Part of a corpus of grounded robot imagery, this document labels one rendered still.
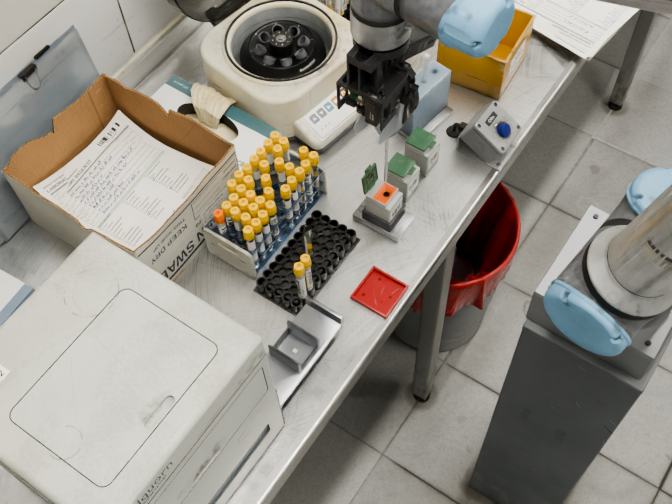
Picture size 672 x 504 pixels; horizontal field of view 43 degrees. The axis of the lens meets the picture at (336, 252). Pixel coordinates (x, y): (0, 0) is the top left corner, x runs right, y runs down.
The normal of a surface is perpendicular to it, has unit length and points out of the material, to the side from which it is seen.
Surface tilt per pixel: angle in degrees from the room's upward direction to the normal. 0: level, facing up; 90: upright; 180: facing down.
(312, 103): 90
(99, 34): 90
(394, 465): 0
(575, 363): 90
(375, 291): 0
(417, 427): 0
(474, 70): 90
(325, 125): 25
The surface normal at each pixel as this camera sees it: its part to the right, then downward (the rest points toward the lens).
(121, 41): 0.83, 0.47
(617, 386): -0.57, 0.71
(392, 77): -0.03, -0.52
